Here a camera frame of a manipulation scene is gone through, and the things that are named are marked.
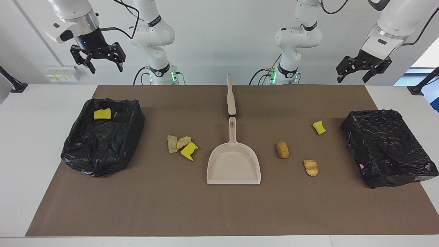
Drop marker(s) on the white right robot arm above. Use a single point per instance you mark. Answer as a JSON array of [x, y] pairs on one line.
[[154, 34]]

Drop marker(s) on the brown fried nugget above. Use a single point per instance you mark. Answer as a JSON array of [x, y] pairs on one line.
[[283, 150]]

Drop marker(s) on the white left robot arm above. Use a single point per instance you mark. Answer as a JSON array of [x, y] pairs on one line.
[[298, 37]]

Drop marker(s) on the small croissant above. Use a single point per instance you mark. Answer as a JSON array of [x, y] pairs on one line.
[[311, 168]]

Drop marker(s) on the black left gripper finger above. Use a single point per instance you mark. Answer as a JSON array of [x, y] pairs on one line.
[[377, 67], [348, 65]]

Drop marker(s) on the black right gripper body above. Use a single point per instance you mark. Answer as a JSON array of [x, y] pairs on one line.
[[91, 39]]

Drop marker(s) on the notched yellow sponge piece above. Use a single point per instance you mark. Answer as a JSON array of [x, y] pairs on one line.
[[188, 151]]

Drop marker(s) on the white wall conduit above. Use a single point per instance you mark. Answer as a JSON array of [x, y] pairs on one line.
[[29, 19]]

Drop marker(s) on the bin with black bag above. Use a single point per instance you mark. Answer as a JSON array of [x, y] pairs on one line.
[[99, 147], [384, 147]]

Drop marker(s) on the beige plastic dustpan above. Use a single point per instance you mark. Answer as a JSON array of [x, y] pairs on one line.
[[233, 164]]

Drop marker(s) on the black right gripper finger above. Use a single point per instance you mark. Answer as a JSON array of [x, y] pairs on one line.
[[84, 55], [115, 55]]

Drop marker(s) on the black clamp stand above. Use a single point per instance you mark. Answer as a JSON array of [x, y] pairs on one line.
[[416, 90], [17, 87]]

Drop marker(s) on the small yellow sponge piece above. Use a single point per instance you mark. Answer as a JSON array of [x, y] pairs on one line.
[[319, 127]]

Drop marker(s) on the tan toast chunk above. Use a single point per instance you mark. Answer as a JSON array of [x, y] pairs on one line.
[[184, 142], [172, 144]]

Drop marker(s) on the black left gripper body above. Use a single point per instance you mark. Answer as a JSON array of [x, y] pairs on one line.
[[374, 58]]

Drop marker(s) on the brown table mat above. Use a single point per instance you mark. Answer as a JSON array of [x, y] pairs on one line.
[[219, 212]]

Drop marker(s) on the white wall socket box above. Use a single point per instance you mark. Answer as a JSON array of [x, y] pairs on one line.
[[63, 73]]

